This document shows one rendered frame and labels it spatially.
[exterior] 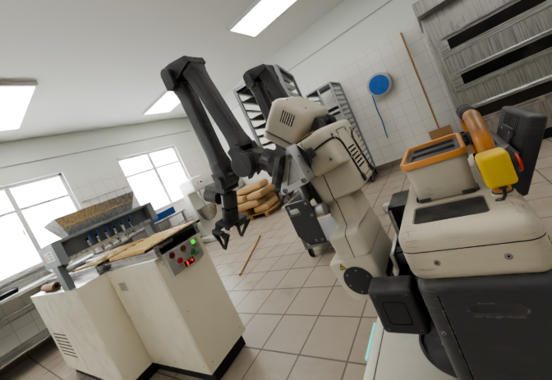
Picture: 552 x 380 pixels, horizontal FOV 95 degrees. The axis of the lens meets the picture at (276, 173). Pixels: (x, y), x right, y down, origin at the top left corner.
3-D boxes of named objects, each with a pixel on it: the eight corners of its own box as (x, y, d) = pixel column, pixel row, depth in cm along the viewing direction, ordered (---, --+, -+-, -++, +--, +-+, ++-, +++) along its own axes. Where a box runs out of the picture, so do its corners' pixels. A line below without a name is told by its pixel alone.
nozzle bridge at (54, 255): (59, 292, 183) (37, 250, 180) (149, 241, 242) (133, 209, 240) (74, 290, 164) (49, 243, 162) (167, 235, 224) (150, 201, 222)
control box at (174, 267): (172, 276, 147) (161, 255, 146) (201, 254, 167) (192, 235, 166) (175, 276, 145) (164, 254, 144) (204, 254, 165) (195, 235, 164)
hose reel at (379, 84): (411, 127, 434) (387, 67, 427) (411, 128, 422) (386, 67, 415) (388, 136, 458) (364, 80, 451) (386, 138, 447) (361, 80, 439)
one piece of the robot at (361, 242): (434, 247, 98) (351, 112, 99) (435, 323, 67) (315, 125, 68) (373, 263, 113) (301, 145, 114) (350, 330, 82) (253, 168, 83)
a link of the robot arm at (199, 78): (175, 42, 74) (200, 46, 83) (156, 74, 82) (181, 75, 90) (256, 170, 73) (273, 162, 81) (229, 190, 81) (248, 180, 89)
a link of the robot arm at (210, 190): (221, 179, 82) (237, 171, 89) (195, 174, 87) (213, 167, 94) (224, 212, 86) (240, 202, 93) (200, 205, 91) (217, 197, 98)
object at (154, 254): (56, 283, 252) (52, 277, 252) (59, 281, 255) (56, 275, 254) (158, 258, 140) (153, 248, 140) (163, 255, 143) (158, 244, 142)
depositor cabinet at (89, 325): (71, 374, 241) (29, 297, 235) (142, 317, 301) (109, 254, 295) (132, 400, 170) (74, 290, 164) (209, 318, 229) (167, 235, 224)
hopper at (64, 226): (52, 244, 186) (43, 227, 185) (126, 212, 232) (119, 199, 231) (63, 237, 170) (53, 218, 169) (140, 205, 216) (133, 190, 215)
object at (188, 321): (157, 373, 186) (100, 265, 180) (192, 335, 214) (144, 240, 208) (218, 388, 147) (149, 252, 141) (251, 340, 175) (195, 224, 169)
